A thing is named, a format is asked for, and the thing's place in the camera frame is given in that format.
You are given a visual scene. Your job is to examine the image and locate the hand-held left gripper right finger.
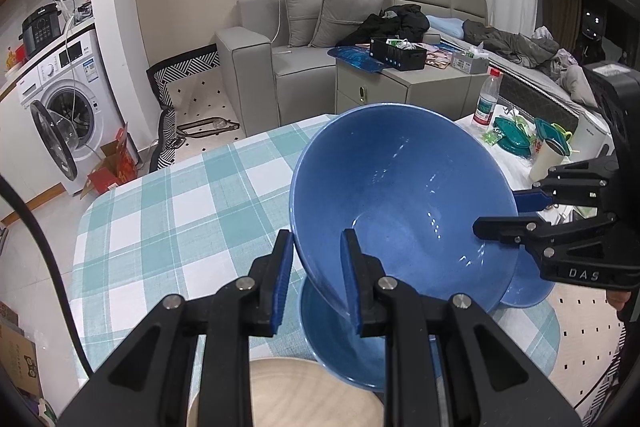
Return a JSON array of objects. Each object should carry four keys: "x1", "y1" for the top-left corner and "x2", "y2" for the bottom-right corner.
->
[{"x1": 340, "y1": 228, "x2": 571, "y2": 427}]

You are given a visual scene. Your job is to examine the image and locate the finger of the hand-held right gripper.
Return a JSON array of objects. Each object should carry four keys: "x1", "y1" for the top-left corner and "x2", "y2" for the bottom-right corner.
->
[
  {"x1": 472, "y1": 213, "x2": 618, "y2": 260},
  {"x1": 512, "y1": 155, "x2": 621, "y2": 212}
]

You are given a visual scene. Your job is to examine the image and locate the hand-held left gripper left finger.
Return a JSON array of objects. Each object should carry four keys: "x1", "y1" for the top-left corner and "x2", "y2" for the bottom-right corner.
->
[{"x1": 57, "y1": 229, "x2": 296, "y2": 427}]

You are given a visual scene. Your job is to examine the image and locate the blue bowl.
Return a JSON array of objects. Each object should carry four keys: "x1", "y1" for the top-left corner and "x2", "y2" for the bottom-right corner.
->
[
  {"x1": 300, "y1": 282, "x2": 441, "y2": 390},
  {"x1": 290, "y1": 103, "x2": 519, "y2": 315},
  {"x1": 500, "y1": 252, "x2": 555, "y2": 308}
]

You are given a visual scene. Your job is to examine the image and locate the beige plate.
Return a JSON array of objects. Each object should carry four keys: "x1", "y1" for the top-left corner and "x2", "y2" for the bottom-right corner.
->
[{"x1": 187, "y1": 357, "x2": 386, "y2": 427}]

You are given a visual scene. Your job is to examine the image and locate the white marble side table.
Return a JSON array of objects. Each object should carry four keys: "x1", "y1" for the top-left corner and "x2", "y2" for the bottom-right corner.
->
[{"x1": 452, "y1": 114, "x2": 616, "y2": 228}]

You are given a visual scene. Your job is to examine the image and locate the white cup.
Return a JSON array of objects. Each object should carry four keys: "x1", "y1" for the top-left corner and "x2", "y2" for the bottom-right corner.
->
[{"x1": 529, "y1": 139, "x2": 571, "y2": 182}]

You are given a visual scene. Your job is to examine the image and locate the green plastic lids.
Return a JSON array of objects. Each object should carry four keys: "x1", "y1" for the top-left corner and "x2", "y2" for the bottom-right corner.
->
[{"x1": 492, "y1": 116, "x2": 533, "y2": 158}]

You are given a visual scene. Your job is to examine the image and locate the teal dish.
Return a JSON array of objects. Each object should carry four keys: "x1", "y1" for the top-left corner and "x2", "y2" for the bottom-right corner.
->
[{"x1": 534, "y1": 117, "x2": 573, "y2": 155}]

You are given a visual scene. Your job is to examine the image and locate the plastic water bottle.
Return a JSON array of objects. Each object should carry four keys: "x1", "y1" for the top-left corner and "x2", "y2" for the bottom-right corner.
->
[{"x1": 472, "y1": 68, "x2": 502, "y2": 128}]

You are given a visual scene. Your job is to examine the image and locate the teal checked tablecloth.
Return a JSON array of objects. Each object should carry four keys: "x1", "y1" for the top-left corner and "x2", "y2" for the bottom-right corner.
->
[{"x1": 74, "y1": 114, "x2": 561, "y2": 388}]

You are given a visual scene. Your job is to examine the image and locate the white dotted floor mat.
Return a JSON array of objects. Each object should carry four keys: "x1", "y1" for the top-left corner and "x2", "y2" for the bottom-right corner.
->
[{"x1": 545, "y1": 292, "x2": 626, "y2": 388}]

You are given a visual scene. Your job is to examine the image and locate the grey clothing pile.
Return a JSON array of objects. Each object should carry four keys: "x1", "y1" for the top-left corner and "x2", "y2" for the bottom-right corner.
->
[{"x1": 462, "y1": 19, "x2": 561, "y2": 70}]

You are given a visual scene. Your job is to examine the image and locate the tissue box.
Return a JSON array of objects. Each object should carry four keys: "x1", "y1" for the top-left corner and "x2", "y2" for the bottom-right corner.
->
[{"x1": 451, "y1": 49, "x2": 490, "y2": 75}]

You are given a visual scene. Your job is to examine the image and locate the beige bedside cabinet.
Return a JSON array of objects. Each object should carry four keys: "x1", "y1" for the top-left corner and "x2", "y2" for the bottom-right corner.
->
[{"x1": 334, "y1": 57, "x2": 493, "y2": 120}]

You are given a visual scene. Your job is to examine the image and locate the black box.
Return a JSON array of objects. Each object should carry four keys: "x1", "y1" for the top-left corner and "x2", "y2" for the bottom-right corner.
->
[{"x1": 370, "y1": 38, "x2": 428, "y2": 72}]

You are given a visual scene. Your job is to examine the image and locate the black white patterned chair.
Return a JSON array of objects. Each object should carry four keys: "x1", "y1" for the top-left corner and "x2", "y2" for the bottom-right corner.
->
[{"x1": 146, "y1": 48, "x2": 246, "y2": 172}]

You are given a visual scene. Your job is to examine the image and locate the red cardboard box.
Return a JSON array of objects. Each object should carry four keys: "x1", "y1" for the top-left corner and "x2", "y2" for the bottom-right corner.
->
[{"x1": 80, "y1": 122, "x2": 143, "y2": 200}]

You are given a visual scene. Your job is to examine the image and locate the grey sofa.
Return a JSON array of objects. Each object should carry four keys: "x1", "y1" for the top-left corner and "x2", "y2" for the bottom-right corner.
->
[{"x1": 216, "y1": 0, "x2": 488, "y2": 140}]

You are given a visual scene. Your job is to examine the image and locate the black jacket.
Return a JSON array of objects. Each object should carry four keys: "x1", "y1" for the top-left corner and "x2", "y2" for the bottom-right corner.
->
[{"x1": 340, "y1": 4, "x2": 431, "y2": 48}]

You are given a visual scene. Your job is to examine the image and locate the blue plastic bag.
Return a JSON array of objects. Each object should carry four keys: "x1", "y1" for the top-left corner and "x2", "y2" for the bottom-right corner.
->
[{"x1": 327, "y1": 46, "x2": 386, "y2": 72}]

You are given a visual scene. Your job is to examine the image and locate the grey cushion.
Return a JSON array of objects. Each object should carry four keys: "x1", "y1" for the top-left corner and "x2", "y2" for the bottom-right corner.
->
[
  {"x1": 310, "y1": 0, "x2": 390, "y2": 50},
  {"x1": 280, "y1": 0, "x2": 326, "y2": 48}
]

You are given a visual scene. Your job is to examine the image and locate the brown cardboard box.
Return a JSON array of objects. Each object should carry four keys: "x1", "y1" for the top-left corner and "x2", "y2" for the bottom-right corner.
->
[{"x1": 0, "y1": 302, "x2": 43, "y2": 403}]

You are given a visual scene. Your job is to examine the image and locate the white washing machine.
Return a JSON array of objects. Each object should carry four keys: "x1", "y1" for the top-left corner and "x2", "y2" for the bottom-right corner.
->
[{"x1": 17, "y1": 29, "x2": 126, "y2": 198}]

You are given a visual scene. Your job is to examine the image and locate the black pressure cooker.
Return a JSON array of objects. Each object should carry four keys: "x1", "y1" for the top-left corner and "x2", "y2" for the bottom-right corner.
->
[{"x1": 20, "y1": 4, "x2": 63, "y2": 58}]

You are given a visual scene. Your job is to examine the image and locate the black cable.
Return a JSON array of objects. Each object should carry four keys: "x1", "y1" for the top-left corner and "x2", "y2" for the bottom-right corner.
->
[{"x1": 0, "y1": 174, "x2": 96, "y2": 378}]

